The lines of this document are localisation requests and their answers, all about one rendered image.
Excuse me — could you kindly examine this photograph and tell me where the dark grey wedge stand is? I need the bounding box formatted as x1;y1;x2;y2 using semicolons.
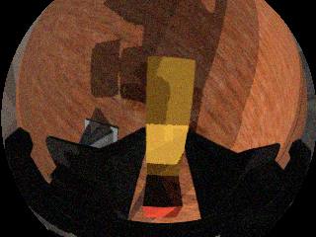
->
79;118;119;149

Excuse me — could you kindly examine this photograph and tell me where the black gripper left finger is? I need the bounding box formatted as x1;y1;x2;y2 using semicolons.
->
46;126;146;220

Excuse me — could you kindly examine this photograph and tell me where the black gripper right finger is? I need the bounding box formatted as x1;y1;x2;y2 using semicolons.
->
185;129;280;218

